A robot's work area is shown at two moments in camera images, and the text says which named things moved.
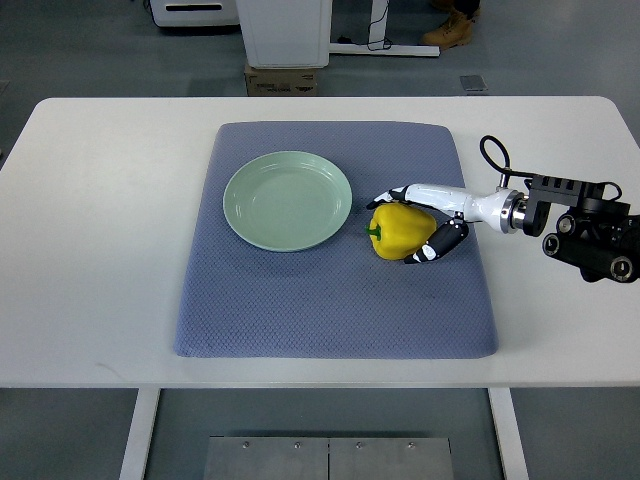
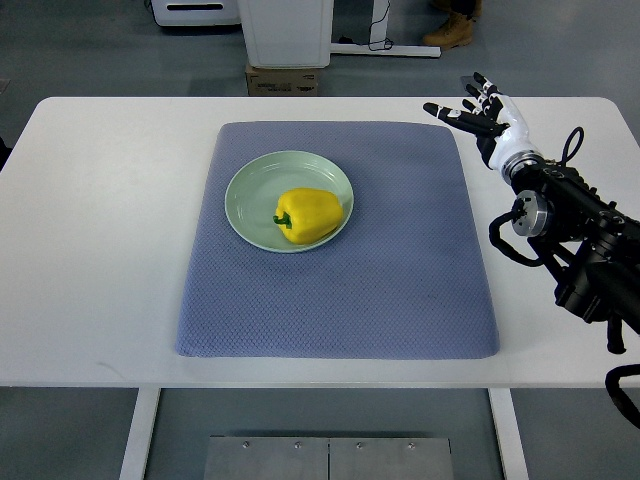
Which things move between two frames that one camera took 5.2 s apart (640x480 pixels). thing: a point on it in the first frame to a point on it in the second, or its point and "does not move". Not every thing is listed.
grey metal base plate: (328, 458) does not move
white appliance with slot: (194, 13) does not move
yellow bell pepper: (397, 231) to (307, 216)
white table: (99, 205) does not move
